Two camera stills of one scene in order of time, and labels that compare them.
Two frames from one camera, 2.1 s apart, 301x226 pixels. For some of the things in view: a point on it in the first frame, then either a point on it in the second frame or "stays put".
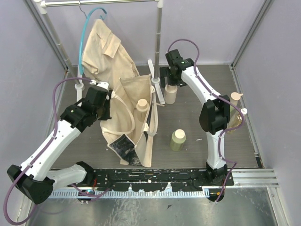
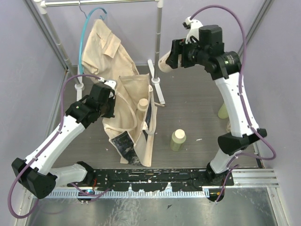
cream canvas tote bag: (131, 141) stays put
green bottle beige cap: (178, 138) stays put
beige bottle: (170, 93) → (162, 64)
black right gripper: (163, 73) → (178, 46)
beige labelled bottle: (142, 107) stays put
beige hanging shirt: (103, 59) stays put
